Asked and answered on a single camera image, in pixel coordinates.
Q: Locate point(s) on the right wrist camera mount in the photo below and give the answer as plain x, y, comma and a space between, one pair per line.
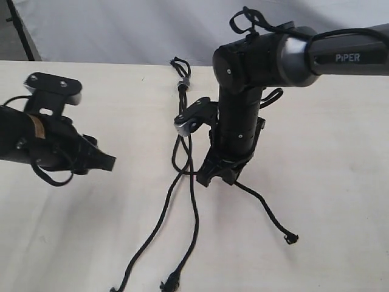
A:
197, 117

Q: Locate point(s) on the grey cable tie band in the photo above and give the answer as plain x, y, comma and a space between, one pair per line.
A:
183, 84

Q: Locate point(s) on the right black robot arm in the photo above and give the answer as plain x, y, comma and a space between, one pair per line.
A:
294, 57

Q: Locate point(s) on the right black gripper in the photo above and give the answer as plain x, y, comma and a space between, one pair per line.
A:
227, 166

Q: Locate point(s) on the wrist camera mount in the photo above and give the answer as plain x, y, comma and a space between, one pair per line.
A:
51, 92
197, 117

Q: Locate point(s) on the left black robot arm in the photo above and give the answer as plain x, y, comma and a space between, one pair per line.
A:
13, 125

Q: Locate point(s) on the white backdrop cloth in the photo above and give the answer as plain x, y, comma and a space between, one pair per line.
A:
153, 32

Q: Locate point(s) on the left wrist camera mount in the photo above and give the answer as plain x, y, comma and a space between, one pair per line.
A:
51, 92

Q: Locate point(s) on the black stand pole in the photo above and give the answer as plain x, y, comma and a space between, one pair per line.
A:
18, 25

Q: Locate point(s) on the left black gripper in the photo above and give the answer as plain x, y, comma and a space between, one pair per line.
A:
55, 145

